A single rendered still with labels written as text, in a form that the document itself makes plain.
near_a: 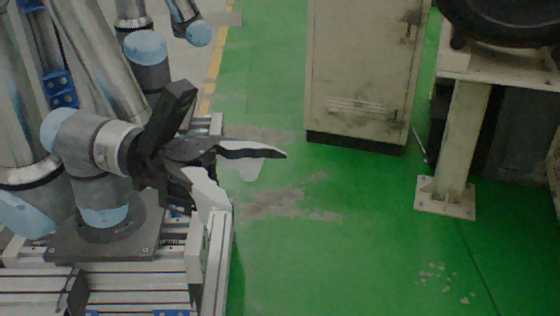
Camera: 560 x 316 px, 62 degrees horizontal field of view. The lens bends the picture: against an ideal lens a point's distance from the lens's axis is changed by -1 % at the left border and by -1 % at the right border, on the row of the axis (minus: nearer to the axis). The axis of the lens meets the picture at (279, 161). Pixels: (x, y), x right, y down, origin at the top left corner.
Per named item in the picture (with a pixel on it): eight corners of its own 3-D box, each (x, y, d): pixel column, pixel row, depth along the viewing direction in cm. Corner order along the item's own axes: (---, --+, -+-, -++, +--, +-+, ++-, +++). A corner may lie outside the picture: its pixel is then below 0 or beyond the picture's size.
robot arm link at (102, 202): (152, 197, 83) (142, 145, 76) (108, 238, 74) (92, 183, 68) (117, 186, 85) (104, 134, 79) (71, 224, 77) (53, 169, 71)
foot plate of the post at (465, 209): (417, 176, 237) (419, 170, 235) (473, 186, 230) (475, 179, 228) (413, 209, 216) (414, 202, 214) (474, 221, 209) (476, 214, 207)
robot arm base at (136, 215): (65, 243, 97) (51, 206, 91) (88, 197, 109) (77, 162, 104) (137, 243, 97) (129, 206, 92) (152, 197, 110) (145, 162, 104)
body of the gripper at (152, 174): (224, 193, 68) (155, 172, 72) (224, 138, 64) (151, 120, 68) (194, 220, 61) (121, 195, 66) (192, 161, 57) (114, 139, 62)
